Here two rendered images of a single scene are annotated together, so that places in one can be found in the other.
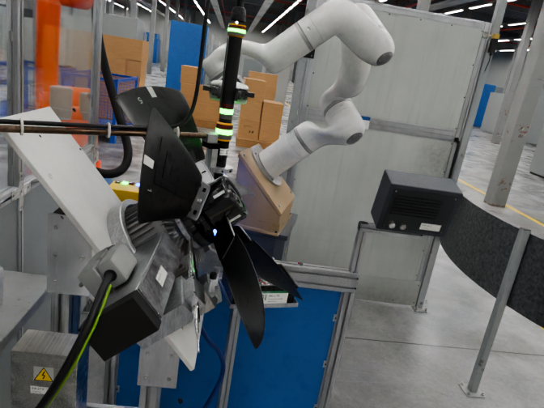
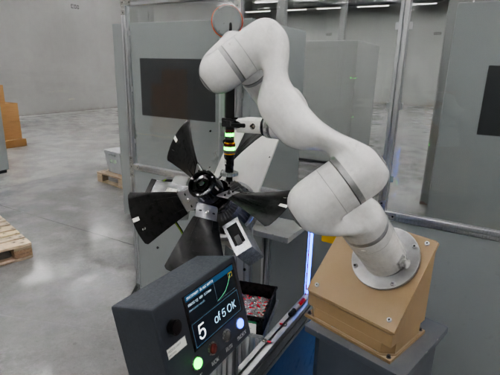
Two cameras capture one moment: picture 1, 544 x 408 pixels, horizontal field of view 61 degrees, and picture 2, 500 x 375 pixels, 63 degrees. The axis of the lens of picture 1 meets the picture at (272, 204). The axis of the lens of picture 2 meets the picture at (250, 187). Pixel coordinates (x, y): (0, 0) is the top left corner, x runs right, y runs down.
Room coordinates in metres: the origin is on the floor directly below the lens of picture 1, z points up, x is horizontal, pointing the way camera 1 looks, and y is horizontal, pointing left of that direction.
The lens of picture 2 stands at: (2.16, -1.03, 1.65)
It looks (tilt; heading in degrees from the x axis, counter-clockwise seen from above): 16 degrees down; 126
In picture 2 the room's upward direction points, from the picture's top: 1 degrees clockwise
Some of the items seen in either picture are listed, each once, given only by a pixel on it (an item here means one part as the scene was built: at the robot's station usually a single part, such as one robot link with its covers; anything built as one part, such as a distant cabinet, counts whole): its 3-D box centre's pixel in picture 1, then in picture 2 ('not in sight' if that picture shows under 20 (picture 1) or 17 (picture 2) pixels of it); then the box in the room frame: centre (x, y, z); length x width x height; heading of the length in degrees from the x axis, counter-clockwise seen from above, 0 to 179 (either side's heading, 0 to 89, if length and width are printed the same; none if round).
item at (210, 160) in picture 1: (218, 152); (229, 161); (1.19, 0.16, 1.31); 0.09 x 0.07 x 0.10; 131
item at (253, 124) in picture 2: (229, 90); (254, 124); (1.30, 0.16, 1.46); 0.11 x 0.10 x 0.07; 6
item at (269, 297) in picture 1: (257, 283); (248, 306); (1.41, 0.00, 0.85); 0.22 x 0.17 x 0.07; 111
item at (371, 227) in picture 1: (390, 230); not in sight; (1.62, -0.44, 1.04); 0.24 x 0.03 x 0.03; 96
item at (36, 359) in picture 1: (51, 381); not in sight; (0.94, 0.46, 0.73); 0.15 x 0.09 x 0.22; 96
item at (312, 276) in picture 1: (237, 267); (297, 317); (1.57, 0.09, 0.82); 0.90 x 0.04 x 0.08; 96
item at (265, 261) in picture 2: not in sight; (264, 297); (1.03, 0.69, 0.42); 0.04 x 0.04 x 0.83; 6
